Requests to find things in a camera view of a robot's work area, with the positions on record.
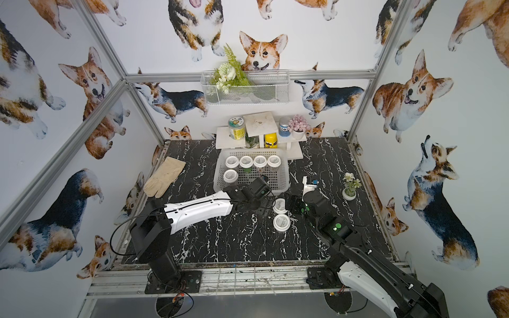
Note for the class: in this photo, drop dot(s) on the white plastic perforated basket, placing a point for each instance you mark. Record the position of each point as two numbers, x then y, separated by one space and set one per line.
279 178

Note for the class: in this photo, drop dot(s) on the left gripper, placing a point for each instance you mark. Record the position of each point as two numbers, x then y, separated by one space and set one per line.
264 185

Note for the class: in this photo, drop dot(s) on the aluminium frame rail front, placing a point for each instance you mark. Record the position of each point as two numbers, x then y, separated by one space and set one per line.
272 280

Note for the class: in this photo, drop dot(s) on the blue white small jar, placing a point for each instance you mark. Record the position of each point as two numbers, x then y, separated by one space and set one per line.
284 127

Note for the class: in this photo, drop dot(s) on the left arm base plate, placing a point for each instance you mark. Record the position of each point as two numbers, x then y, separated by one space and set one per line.
189 282

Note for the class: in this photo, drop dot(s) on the white wire wall basket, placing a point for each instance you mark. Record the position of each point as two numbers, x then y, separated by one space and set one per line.
270 87

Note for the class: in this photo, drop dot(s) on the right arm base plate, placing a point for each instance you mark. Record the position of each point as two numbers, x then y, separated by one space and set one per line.
322 278

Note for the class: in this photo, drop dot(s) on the pink flower pot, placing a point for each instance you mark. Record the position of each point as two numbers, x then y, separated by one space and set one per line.
299 126

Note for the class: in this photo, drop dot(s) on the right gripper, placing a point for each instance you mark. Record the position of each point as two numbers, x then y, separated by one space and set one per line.
296 203

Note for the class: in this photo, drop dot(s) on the small white potted flower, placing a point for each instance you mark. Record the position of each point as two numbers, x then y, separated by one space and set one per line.
351 185

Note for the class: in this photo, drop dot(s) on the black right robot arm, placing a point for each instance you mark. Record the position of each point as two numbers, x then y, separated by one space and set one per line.
356 264

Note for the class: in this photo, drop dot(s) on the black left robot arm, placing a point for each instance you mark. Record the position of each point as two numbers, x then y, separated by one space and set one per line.
152 232

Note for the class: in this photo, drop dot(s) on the beige work glove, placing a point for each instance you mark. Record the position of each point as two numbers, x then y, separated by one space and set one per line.
165 175

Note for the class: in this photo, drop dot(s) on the yellow sunflower seed can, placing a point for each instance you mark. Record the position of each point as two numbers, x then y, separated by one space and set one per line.
237 128

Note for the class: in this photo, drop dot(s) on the white wooden tiered shelf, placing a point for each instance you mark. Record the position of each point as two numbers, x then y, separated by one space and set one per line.
258 125

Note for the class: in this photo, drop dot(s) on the artificial green fern flowers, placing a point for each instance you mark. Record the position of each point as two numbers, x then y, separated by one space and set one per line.
229 74

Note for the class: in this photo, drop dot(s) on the yogurt cup row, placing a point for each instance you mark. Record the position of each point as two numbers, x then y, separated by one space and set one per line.
246 163
279 206
232 163
230 176
281 222
274 162
260 163

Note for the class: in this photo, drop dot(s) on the small green plant pot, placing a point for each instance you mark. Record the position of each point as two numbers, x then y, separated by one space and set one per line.
252 141

